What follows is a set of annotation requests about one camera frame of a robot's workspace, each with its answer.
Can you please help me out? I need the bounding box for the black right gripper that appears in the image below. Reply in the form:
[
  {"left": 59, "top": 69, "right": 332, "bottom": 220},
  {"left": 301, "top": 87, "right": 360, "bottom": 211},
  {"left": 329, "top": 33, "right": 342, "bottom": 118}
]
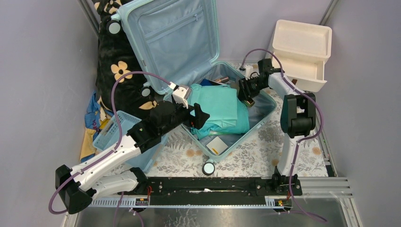
[{"left": 236, "top": 76, "right": 267, "bottom": 102}]

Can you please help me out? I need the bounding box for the gold rectangular box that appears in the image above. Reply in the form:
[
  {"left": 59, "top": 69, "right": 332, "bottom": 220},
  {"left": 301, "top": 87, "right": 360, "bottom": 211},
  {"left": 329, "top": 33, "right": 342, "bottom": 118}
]
[{"left": 243, "top": 98, "right": 255, "bottom": 108}]

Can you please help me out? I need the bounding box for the copper metallic cylinder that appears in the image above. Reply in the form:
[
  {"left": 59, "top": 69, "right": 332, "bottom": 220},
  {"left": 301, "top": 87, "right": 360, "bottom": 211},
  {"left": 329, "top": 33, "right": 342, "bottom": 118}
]
[{"left": 214, "top": 76, "right": 230, "bottom": 84}]

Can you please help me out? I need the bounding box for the white three-drawer storage cabinet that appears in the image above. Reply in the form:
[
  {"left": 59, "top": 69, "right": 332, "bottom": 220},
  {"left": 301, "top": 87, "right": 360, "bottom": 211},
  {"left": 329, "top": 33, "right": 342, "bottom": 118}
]
[{"left": 268, "top": 19, "right": 332, "bottom": 92}]

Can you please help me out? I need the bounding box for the light blue ribbed suitcase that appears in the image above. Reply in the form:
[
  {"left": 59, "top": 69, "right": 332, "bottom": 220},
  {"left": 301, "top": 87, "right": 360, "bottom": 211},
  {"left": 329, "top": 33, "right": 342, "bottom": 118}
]
[{"left": 108, "top": 0, "right": 277, "bottom": 175}]

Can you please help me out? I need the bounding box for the black floral plush blanket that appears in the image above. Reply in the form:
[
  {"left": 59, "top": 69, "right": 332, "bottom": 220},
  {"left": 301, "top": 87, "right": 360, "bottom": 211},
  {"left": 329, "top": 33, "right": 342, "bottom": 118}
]
[{"left": 93, "top": 0, "right": 157, "bottom": 119}]

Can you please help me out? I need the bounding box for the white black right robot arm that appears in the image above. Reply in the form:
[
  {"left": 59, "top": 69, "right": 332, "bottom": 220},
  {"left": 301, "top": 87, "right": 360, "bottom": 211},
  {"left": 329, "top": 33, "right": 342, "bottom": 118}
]
[{"left": 238, "top": 59, "right": 316, "bottom": 195}]

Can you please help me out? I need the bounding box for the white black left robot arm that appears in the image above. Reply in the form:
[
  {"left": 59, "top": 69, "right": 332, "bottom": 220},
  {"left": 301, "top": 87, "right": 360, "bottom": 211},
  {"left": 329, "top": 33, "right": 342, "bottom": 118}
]
[{"left": 48, "top": 101, "right": 210, "bottom": 214}]

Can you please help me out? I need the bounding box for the teal folded cloth top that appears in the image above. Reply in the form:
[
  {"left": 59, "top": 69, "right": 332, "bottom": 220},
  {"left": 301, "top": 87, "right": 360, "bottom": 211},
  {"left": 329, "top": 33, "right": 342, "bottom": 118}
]
[{"left": 188, "top": 84, "right": 238, "bottom": 128}]

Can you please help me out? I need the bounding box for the teal folded cloth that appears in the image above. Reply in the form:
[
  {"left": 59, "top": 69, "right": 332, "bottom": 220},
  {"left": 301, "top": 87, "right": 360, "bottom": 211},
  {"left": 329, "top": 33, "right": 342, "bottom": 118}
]
[
  {"left": 188, "top": 84, "right": 238, "bottom": 128},
  {"left": 188, "top": 84, "right": 250, "bottom": 140}
]

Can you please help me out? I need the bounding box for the dark blue flat item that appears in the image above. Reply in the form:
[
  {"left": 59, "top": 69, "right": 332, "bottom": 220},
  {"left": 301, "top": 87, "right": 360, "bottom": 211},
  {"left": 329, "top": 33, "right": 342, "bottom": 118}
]
[{"left": 200, "top": 79, "right": 221, "bottom": 86}]

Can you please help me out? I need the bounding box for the teal folded cloth bottom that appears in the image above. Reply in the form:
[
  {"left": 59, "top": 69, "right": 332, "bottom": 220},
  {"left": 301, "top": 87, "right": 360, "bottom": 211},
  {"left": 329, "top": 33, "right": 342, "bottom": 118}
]
[{"left": 188, "top": 84, "right": 250, "bottom": 140}]

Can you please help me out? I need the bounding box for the floral patterned floor mat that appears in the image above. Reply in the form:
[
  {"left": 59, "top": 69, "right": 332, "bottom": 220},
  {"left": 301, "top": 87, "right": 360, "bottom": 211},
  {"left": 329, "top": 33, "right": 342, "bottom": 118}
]
[{"left": 89, "top": 63, "right": 328, "bottom": 178}]

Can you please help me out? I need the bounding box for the light blue perforated plastic basket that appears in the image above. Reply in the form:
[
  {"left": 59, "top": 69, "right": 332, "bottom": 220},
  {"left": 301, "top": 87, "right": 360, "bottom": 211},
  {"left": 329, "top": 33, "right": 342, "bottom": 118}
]
[{"left": 93, "top": 111, "right": 169, "bottom": 174}]

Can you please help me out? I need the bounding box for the blue yellow cloth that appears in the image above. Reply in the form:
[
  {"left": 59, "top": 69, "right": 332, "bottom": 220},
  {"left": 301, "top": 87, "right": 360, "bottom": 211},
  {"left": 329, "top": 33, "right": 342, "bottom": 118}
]
[{"left": 79, "top": 91, "right": 113, "bottom": 163}]

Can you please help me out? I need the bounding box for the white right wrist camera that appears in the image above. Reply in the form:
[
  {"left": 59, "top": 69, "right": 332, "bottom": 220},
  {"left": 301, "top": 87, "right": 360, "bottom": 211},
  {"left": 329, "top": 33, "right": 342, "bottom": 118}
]
[{"left": 239, "top": 65, "right": 254, "bottom": 80}]

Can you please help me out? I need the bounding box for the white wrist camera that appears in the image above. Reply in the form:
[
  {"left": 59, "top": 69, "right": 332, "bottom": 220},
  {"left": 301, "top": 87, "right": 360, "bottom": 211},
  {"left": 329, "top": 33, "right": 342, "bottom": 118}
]
[
  {"left": 239, "top": 65, "right": 254, "bottom": 80},
  {"left": 169, "top": 82, "right": 192, "bottom": 109}
]

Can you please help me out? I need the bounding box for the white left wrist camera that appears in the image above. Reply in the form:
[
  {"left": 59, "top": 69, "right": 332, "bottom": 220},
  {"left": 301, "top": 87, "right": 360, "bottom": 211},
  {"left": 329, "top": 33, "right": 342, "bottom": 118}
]
[{"left": 169, "top": 82, "right": 192, "bottom": 109}]

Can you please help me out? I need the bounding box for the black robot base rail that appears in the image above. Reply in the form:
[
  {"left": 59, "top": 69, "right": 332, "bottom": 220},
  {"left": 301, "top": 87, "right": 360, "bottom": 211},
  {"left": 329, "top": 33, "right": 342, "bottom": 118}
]
[{"left": 92, "top": 175, "right": 303, "bottom": 211}]

